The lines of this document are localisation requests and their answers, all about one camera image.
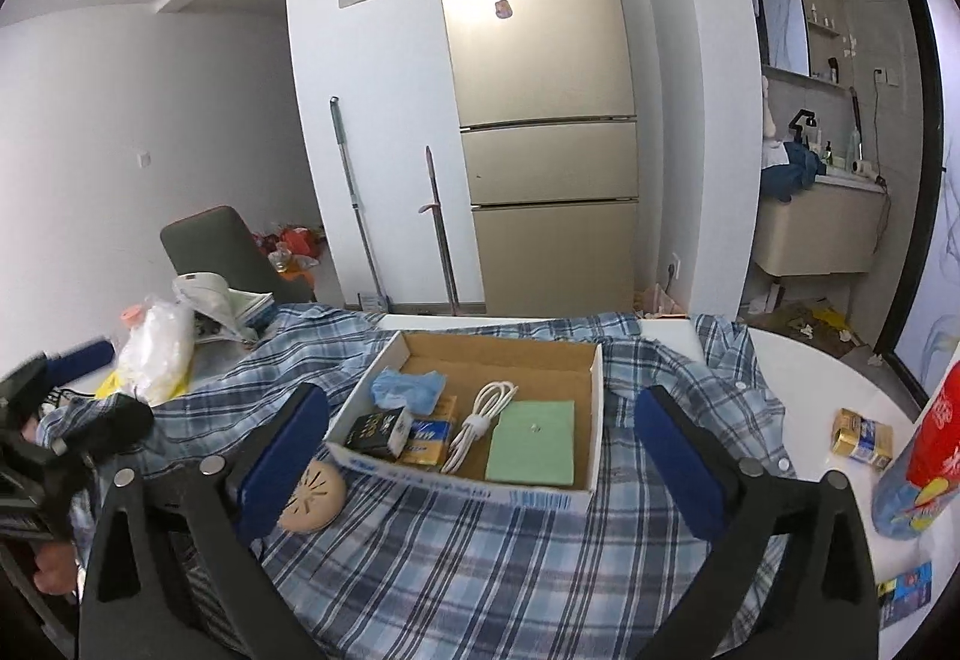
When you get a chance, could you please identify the pile of red bags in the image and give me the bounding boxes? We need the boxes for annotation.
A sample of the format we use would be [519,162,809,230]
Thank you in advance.
[253,223,325,276]

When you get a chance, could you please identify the white plastic bag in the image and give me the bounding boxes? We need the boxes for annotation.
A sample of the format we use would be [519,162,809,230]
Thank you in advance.
[116,300,197,406]

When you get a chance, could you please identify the white cable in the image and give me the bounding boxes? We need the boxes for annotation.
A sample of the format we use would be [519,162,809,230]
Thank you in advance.
[439,381,518,476]

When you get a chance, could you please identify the black faucet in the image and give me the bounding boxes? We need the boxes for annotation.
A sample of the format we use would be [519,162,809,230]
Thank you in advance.
[787,109,822,155]

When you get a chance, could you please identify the beige sink cabinet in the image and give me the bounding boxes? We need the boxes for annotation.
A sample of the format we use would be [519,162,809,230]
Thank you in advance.
[752,172,890,278]

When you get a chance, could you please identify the gold foil pack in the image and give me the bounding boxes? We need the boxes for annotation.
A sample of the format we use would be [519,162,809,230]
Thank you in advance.
[830,409,895,470]

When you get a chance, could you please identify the yellow tissue pack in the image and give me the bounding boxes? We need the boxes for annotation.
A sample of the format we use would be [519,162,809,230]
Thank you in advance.
[396,416,458,470]

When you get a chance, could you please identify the red cola bottle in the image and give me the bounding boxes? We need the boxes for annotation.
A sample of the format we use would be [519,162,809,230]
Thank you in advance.
[870,341,960,541]

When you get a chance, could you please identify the cardboard box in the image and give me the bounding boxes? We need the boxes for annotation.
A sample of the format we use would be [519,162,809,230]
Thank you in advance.
[324,330,605,511]

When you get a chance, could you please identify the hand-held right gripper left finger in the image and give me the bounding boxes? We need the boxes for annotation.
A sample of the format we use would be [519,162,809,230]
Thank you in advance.
[79,382,331,660]

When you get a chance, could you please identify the open booklet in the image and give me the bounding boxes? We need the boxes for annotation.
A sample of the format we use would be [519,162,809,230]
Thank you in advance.
[172,272,277,346]

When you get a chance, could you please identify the round beige perforated disc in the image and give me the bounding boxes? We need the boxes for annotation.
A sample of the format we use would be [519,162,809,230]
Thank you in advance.
[277,461,347,533]

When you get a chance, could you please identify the small blue yellow card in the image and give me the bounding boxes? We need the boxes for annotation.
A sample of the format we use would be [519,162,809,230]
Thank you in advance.
[877,561,933,629]

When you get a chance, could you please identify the blue cloth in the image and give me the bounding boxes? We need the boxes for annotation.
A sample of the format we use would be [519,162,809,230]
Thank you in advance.
[759,142,823,203]

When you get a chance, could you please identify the black tissue pack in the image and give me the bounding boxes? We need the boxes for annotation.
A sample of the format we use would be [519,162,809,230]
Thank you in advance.
[343,405,415,460]

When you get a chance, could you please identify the green notebook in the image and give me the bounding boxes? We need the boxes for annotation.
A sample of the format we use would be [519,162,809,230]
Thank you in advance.
[485,400,577,487]

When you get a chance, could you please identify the blue tissue pack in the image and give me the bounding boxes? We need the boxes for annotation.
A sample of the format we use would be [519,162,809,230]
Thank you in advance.
[371,367,447,418]

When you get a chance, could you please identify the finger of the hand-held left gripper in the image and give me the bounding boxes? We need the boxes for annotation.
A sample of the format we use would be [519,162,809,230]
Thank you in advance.
[43,341,115,382]
[52,394,155,464]

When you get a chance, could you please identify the bathroom mirror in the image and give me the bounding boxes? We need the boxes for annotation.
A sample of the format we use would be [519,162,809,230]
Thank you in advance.
[754,0,811,77]

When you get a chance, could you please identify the blue plaid shirt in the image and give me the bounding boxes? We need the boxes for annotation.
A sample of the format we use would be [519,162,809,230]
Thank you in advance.
[34,304,796,660]

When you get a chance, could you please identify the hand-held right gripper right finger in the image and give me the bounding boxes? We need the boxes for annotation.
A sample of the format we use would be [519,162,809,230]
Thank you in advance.
[634,385,880,660]

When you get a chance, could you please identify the grey chair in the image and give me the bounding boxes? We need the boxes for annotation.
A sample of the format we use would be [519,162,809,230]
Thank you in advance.
[160,205,312,305]

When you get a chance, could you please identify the gold refrigerator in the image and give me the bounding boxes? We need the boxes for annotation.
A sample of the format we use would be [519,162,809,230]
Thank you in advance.
[426,0,638,317]

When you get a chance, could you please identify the person's left hand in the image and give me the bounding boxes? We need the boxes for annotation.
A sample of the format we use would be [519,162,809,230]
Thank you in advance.
[34,542,81,599]

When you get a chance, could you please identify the mop with grey handle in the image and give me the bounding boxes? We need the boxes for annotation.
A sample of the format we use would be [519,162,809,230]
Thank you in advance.
[328,96,391,312]

